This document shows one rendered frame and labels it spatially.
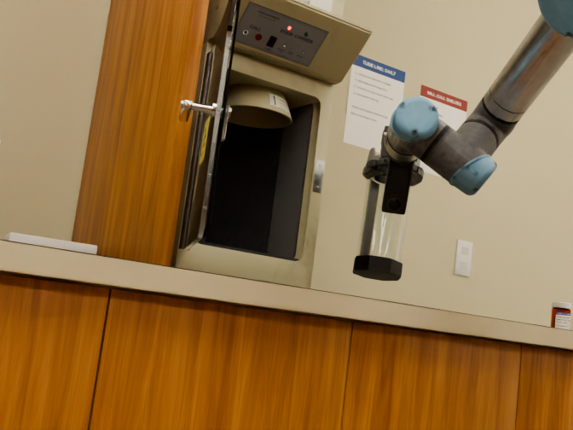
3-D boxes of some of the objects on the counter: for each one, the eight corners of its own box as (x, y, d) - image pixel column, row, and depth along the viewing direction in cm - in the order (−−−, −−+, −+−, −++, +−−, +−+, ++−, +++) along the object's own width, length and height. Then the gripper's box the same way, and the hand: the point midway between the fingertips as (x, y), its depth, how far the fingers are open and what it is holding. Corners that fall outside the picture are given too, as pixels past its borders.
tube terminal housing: (123, 274, 166) (174, -56, 177) (250, 293, 184) (289, -9, 195) (172, 276, 146) (227, -99, 156) (310, 297, 163) (350, -42, 174)
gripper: (449, 124, 142) (431, 156, 162) (365, 111, 143) (356, 144, 163) (444, 168, 140) (425, 194, 161) (358, 154, 141) (350, 183, 161)
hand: (389, 182), depth 160 cm, fingers closed on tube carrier, 9 cm apart
